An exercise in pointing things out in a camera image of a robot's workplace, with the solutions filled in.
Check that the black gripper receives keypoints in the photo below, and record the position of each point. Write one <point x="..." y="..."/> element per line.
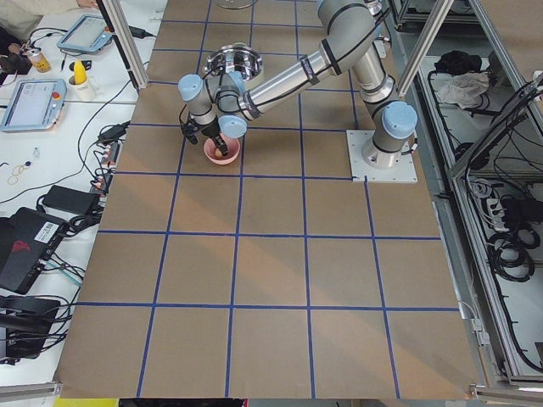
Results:
<point x="213" y="134"/>

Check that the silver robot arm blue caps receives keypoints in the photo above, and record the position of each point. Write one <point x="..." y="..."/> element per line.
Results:
<point x="220" y="106"/>

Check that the white pot steel interior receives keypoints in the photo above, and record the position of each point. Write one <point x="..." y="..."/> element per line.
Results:
<point x="236" y="57"/>

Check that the pink bowl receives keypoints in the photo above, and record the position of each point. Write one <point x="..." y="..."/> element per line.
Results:
<point x="214" y="154"/>

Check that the power strip with plugs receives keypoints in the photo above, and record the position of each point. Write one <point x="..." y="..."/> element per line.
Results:
<point x="107" y="156"/>

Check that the brown paper table cover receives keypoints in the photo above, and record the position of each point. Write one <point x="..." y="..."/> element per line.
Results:
<point x="273" y="277"/>

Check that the white mug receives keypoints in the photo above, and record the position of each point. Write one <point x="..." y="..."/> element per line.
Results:
<point x="87" y="91"/>

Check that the black power adapter brick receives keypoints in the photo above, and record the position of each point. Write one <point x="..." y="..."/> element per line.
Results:
<point x="70" y="200"/>

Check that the far teach pendant tablet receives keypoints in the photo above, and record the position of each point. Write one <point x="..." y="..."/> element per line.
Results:
<point x="89" y="34"/>

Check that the teach pendant tablet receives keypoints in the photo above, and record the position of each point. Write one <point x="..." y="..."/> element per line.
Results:
<point x="89" y="34"/>
<point x="35" y="105"/>

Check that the near teach pendant tablet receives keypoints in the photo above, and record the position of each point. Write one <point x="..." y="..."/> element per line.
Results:
<point x="35" y="105"/>

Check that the yellow drink can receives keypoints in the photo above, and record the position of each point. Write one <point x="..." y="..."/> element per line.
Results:
<point x="38" y="60"/>

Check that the rubber bands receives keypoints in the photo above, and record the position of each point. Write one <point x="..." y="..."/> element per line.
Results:
<point x="16" y="172"/>

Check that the black laptop red logo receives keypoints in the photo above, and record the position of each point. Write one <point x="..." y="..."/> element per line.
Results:
<point x="36" y="237"/>

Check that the person beige sleeve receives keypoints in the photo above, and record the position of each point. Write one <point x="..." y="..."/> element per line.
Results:
<point x="19" y="18"/>

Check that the black cloth on rack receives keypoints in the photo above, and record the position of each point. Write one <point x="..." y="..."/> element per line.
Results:
<point x="458" y="63"/>

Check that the white cloth on rack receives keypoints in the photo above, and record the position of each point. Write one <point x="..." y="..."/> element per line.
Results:
<point x="464" y="90"/>

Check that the black device lower left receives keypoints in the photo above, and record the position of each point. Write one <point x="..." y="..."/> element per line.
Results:
<point x="25" y="326"/>

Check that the aluminium frame post left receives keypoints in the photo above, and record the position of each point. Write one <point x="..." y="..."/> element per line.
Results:
<point x="115" y="20"/>

